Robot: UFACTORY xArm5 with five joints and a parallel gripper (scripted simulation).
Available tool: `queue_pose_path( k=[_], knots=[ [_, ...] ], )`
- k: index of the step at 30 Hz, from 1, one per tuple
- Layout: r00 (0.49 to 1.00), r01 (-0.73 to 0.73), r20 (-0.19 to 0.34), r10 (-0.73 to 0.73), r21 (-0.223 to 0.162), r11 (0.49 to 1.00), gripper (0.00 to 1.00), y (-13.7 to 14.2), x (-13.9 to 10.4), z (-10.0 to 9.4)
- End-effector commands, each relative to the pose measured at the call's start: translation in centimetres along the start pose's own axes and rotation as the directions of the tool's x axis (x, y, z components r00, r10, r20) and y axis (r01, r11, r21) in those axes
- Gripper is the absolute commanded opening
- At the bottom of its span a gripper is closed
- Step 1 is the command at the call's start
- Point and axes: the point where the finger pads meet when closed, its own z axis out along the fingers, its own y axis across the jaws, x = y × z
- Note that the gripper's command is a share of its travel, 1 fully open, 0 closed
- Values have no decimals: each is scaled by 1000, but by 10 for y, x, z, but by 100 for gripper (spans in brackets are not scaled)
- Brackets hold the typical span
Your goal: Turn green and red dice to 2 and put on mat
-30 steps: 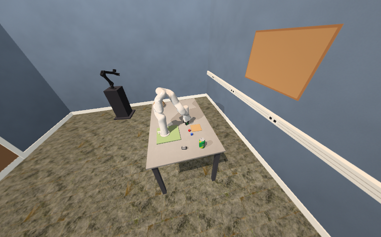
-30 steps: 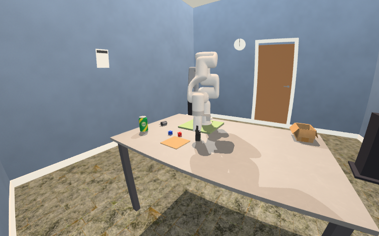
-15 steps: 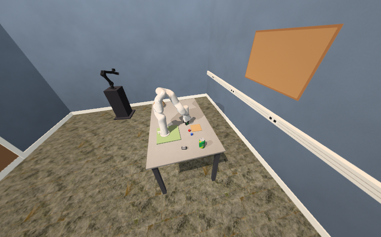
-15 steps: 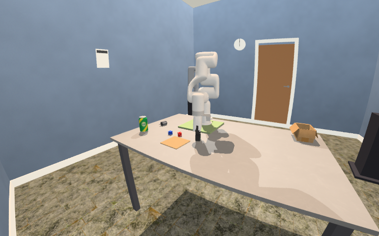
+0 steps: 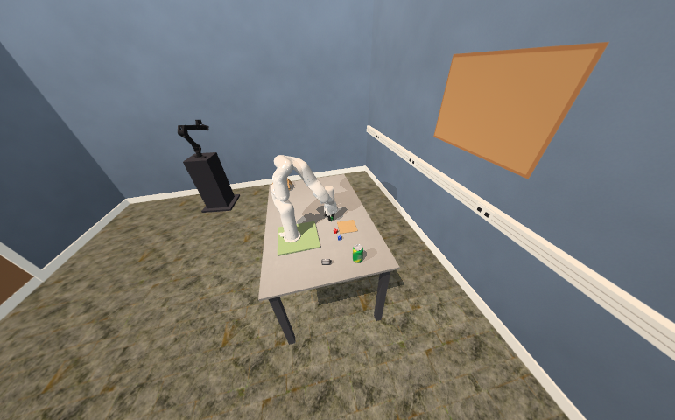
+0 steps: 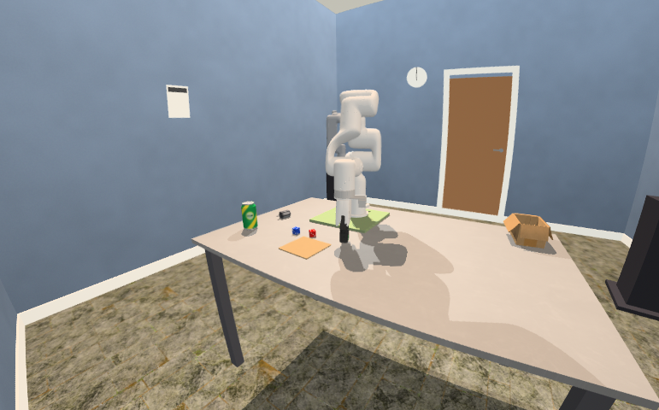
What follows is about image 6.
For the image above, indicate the open brown cardboard box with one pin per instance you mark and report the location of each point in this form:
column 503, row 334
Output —
column 528, row 227

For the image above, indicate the green soda can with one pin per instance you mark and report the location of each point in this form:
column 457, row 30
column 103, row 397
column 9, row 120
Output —
column 249, row 215

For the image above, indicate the tan square mat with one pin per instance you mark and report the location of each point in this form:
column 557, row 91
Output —
column 304, row 247

